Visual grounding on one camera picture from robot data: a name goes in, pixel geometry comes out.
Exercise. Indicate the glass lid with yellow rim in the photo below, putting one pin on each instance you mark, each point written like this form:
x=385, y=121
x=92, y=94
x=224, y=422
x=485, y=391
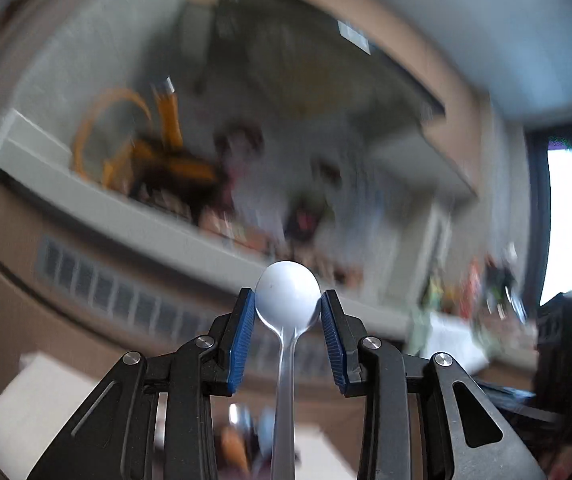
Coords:
x=103, y=130

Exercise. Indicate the grey vent grille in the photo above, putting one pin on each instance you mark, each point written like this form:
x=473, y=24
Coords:
x=115, y=290

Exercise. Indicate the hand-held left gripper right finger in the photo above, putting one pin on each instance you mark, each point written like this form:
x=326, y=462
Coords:
x=335, y=345

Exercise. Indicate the beige overhead cabinet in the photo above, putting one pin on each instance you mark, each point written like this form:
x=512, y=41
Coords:
x=326, y=60

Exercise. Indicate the grey stone counter ledge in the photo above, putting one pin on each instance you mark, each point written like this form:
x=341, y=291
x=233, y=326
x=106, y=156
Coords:
x=140, y=215

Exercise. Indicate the metal spoon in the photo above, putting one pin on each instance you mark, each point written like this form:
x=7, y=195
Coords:
x=288, y=292

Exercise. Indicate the cartoon wall sticker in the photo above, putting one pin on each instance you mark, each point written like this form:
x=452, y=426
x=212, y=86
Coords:
x=286, y=185

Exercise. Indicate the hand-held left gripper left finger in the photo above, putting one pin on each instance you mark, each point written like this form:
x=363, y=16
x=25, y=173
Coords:
x=241, y=345

